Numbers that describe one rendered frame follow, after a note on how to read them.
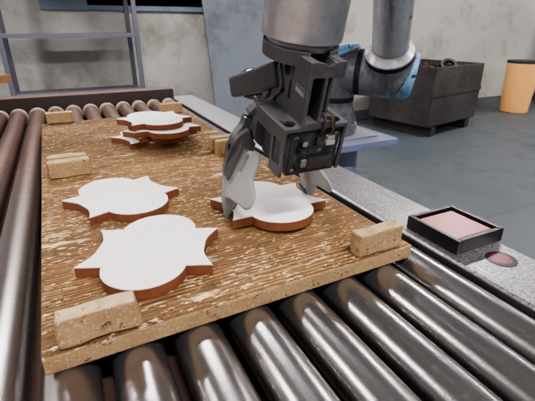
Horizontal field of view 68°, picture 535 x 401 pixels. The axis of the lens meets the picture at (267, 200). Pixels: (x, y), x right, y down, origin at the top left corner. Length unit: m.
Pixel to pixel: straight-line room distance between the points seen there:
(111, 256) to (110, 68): 3.99
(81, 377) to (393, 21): 0.85
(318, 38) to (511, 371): 0.30
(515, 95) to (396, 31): 5.97
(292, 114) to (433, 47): 6.05
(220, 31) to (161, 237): 4.01
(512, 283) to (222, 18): 4.14
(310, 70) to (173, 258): 0.21
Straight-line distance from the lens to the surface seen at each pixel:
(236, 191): 0.44
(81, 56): 4.34
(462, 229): 0.52
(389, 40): 0.99
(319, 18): 0.36
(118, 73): 4.37
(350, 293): 0.39
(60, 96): 1.46
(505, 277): 0.48
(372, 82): 1.07
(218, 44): 4.34
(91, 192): 0.58
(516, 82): 6.88
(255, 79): 0.44
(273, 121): 0.38
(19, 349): 0.39
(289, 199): 0.50
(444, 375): 0.34
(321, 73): 0.36
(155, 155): 0.75
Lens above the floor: 1.15
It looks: 23 degrees down
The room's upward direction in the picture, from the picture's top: straight up
